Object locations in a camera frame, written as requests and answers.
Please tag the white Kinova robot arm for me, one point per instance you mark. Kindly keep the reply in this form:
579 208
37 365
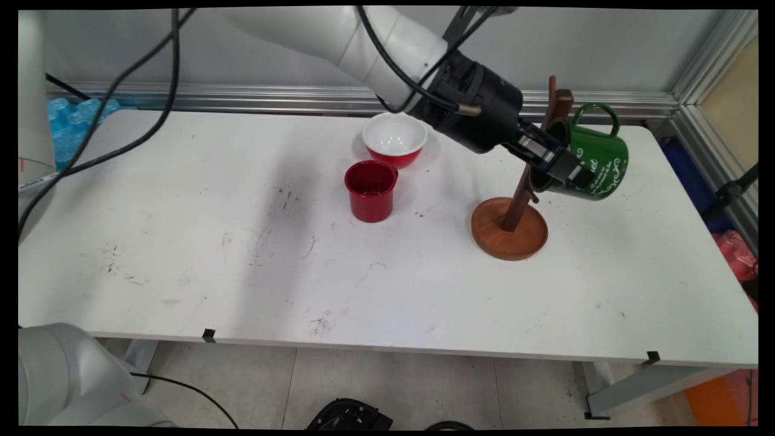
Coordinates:
363 42

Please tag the wooden mug tree stand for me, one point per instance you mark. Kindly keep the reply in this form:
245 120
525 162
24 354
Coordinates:
508 233

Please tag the aluminium frame rail horizontal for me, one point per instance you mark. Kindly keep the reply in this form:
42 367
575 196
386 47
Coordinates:
242 100

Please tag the red cup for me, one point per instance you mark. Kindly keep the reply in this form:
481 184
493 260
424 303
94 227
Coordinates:
372 203

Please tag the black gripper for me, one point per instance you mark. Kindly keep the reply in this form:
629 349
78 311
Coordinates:
478 109

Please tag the blue box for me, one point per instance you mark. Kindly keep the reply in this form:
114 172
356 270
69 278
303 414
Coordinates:
690 175

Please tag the grey table leg with foot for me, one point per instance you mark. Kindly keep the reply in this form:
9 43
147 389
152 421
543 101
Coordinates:
642 387

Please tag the blue plastic bag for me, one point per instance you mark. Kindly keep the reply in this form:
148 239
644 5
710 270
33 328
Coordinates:
69 130

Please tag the red bowl white inside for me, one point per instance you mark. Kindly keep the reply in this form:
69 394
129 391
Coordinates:
393 142

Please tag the black device on floor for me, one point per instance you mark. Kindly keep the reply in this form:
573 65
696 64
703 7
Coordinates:
348 415

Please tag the green enamel mug white print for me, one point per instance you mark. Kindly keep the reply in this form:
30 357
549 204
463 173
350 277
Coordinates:
599 163

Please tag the aluminium frame corner post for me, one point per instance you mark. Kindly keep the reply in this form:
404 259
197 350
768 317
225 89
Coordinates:
714 66

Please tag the orange box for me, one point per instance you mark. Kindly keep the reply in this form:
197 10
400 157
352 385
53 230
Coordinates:
717 399

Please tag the red plastic bag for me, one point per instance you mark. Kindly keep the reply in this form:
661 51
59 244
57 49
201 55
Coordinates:
735 257

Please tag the black round floor object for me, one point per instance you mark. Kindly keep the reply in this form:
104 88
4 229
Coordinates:
448 426

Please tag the black clamp bracket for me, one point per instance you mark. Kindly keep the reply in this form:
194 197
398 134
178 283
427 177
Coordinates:
729 192

